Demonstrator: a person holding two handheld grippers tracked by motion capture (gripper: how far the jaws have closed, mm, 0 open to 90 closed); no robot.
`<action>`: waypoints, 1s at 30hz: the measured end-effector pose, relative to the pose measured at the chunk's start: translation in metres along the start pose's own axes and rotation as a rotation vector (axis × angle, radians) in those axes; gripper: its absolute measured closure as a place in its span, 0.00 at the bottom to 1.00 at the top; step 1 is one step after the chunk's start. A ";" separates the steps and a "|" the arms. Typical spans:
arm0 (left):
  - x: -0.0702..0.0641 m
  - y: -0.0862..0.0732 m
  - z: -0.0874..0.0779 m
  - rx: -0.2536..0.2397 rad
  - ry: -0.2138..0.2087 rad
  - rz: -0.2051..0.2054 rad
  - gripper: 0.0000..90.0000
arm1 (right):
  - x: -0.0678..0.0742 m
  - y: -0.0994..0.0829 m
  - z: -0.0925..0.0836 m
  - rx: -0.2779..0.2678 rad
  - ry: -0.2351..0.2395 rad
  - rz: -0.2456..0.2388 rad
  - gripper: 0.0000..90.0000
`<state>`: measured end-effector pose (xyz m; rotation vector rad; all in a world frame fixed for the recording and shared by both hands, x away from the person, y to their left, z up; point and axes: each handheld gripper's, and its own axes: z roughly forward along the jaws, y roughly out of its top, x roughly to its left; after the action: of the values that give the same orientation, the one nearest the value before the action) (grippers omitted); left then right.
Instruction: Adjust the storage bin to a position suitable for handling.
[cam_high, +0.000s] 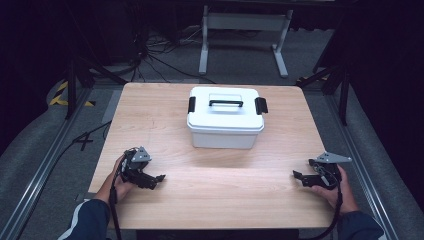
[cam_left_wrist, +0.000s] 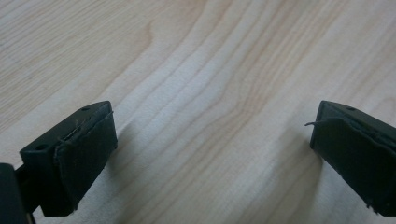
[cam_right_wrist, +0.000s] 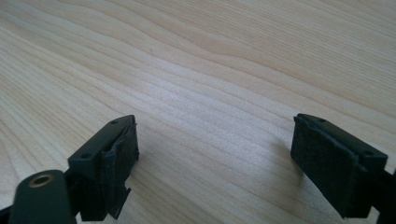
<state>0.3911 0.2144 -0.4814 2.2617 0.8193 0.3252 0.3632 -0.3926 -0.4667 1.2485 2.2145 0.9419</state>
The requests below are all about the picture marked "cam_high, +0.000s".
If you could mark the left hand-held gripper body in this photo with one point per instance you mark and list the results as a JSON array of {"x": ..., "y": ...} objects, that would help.
[{"x": 136, "y": 159}]

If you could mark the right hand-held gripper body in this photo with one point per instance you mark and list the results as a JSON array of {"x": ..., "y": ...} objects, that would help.
[{"x": 328, "y": 166}]

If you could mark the white plastic storage box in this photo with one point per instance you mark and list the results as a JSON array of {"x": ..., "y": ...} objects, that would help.
[{"x": 220, "y": 140}]

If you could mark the person's left hand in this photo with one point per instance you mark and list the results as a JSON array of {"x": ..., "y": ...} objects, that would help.
[{"x": 123, "y": 190}]

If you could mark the person's right hand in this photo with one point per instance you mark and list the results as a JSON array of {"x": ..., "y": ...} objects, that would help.
[{"x": 336, "y": 196}]

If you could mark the black tripod stand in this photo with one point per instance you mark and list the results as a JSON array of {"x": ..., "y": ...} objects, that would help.
[
  {"x": 343, "y": 90},
  {"x": 71, "y": 86}
]

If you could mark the yellow black hazard tape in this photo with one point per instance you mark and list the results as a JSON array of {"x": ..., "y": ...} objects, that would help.
[{"x": 57, "y": 99}]

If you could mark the aluminium floor rail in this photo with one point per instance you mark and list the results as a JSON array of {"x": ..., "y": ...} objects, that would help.
[
  {"x": 43, "y": 166},
  {"x": 363, "y": 160}
]

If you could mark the white metal table frame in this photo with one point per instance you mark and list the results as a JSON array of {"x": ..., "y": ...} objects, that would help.
[{"x": 245, "y": 23}]

